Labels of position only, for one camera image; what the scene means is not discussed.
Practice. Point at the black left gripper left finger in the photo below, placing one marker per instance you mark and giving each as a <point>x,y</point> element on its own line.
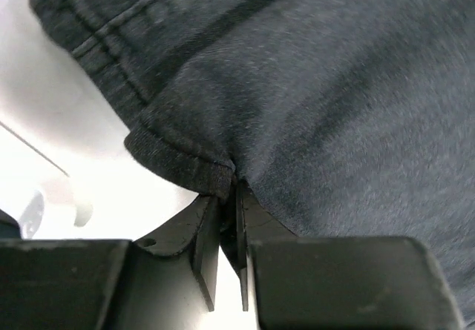
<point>165,280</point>

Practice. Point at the black trousers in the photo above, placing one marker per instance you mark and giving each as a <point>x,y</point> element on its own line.
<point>346,117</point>

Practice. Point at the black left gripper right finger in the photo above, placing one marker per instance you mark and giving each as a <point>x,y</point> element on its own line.
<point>292,282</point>

